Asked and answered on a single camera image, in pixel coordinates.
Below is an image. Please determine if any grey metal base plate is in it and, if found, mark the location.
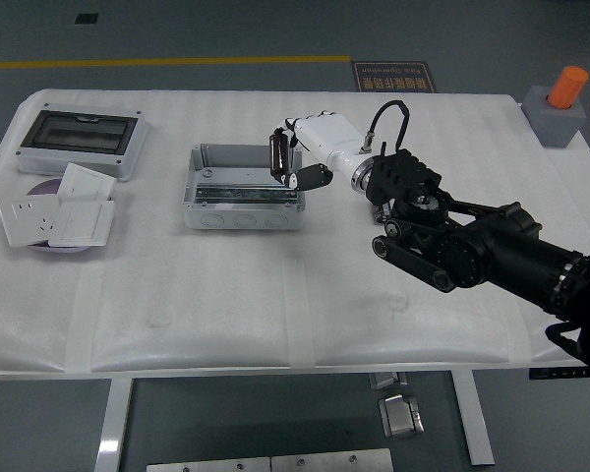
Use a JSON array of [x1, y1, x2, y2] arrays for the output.
[[146, 456, 272, 472], [269, 447, 394, 472]]

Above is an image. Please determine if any grey block holder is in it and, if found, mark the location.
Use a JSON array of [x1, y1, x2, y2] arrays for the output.
[[521, 85, 587, 148]]

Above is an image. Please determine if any orange cylinder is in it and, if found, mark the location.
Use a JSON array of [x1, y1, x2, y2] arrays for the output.
[[546, 65, 590, 110]]

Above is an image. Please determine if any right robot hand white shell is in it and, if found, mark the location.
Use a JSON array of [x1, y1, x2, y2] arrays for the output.
[[268, 110, 371, 194]]

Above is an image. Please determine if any white foam mat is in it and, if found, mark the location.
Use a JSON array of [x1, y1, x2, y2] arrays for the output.
[[0, 88, 590, 379]]

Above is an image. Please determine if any white wall socket panel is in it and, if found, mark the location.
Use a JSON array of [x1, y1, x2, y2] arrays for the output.
[[0, 195, 63, 248]]

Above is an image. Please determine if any dark cylindrical battery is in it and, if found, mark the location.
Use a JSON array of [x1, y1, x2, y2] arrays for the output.
[[269, 131, 292, 181]]

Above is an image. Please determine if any purple plate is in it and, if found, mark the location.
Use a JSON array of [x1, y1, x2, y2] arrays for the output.
[[27, 179, 99, 255]]

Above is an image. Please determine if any white table leg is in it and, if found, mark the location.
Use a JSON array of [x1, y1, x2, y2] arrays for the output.
[[449, 369, 497, 467], [93, 378, 135, 472]]

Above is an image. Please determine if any grey distribution box dark window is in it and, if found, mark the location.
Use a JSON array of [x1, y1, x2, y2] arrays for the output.
[[15, 101, 151, 183]]

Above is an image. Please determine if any dark floor sign orange text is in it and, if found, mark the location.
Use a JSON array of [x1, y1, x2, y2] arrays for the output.
[[351, 61, 438, 93]]

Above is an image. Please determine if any white tape strip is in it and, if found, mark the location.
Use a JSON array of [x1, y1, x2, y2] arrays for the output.
[[64, 267, 103, 374], [503, 312, 536, 368]]

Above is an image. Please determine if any yellow floor tape line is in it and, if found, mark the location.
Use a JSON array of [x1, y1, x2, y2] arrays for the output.
[[0, 54, 352, 71]]

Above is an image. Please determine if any small metal floor bracket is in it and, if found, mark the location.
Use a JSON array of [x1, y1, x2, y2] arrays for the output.
[[368, 372, 409, 391]]

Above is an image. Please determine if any large metal floor socket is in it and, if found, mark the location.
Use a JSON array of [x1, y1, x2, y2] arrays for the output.
[[377, 392, 427, 441]]

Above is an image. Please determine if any black table control panel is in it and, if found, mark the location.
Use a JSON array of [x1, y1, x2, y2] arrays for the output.
[[528, 366, 590, 381]]

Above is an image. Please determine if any white wall switch panel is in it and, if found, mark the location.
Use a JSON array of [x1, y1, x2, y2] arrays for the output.
[[57, 162, 117, 202], [47, 199, 116, 248]]

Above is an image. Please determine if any open grey junction box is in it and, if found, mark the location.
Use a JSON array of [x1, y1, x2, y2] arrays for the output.
[[180, 143, 307, 231]]

